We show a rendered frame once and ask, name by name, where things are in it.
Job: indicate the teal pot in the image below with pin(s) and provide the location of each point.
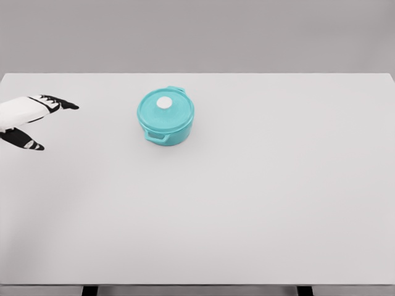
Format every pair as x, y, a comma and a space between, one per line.
172, 135

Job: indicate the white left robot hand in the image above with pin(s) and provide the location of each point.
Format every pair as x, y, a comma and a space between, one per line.
21, 112

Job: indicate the teal pot lid, white knob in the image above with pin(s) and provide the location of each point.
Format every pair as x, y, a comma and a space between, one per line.
165, 111

